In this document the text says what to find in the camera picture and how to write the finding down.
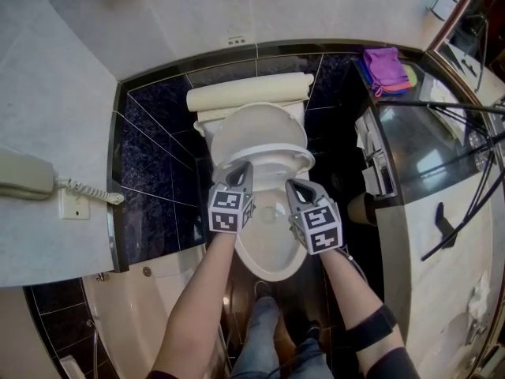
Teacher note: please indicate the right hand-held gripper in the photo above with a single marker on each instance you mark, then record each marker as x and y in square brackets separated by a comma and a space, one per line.
[321, 227]

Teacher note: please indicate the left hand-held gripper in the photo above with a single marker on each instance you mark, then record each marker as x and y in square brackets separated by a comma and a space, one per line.
[225, 211]

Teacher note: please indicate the person's right forearm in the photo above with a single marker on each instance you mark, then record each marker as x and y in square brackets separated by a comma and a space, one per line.
[347, 286]

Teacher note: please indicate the person's left forearm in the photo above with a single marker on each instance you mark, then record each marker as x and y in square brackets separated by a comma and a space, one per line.
[197, 298]

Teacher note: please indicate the white toilet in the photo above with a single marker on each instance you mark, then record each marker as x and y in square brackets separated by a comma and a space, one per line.
[276, 275]

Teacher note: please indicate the tan waste bin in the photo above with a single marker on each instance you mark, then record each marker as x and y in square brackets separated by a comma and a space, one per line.
[361, 209]

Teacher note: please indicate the person's left shoe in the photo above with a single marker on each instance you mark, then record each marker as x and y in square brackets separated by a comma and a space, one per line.
[263, 289]

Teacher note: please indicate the person's shoe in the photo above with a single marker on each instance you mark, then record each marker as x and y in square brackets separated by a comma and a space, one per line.
[263, 289]
[313, 328]

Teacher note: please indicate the person's right shoe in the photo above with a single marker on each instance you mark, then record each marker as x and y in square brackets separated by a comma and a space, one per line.
[313, 328]

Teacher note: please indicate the blue cloth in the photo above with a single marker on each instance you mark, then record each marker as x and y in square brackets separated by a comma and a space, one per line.
[369, 75]

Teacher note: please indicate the orange cloth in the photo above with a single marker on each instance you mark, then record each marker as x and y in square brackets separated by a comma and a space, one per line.
[394, 89]

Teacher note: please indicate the black armband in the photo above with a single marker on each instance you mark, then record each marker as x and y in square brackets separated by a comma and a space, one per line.
[371, 330]

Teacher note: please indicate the person's blue jeans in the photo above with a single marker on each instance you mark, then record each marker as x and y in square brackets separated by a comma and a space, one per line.
[264, 342]

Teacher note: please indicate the purple cloth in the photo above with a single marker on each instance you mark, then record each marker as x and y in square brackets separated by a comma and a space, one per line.
[384, 65]

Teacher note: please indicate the chrome bathtub spout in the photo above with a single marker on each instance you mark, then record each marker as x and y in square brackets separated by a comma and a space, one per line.
[102, 277]

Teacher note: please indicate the black tripod light stand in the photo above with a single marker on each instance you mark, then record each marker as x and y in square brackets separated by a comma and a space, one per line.
[453, 105]

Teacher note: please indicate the folded white towel on counter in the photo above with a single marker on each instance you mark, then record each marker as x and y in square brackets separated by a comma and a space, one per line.
[446, 93]

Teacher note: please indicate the clear drinking glass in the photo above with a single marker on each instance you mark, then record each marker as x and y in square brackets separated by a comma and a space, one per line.
[482, 161]
[477, 139]

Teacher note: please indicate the white bathtub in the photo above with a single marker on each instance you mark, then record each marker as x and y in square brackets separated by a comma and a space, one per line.
[130, 322]

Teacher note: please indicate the crumpled white washcloth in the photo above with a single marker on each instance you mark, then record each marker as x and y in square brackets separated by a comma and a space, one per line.
[479, 298]

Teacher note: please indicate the chrome sink faucet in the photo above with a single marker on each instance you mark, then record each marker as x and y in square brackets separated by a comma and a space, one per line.
[475, 332]

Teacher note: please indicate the chrome bathtub grab bar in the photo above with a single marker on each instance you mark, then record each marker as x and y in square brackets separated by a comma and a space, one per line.
[94, 350]

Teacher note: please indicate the white soap dish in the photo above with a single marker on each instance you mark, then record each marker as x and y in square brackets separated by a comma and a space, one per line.
[70, 367]

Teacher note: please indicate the small white wall label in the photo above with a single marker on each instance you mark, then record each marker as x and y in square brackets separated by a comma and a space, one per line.
[236, 40]

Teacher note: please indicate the white telephone wall plate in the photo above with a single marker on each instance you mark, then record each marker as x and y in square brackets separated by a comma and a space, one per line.
[75, 209]

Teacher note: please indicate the beige wall telephone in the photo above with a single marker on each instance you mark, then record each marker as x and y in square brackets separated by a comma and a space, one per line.
[23, 176]

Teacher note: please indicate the white wall soap dispenser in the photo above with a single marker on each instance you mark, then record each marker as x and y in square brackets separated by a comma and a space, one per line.
[444, 0]

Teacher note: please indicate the framed wall mirror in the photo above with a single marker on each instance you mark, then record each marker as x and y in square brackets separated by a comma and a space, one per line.
[473, 22]

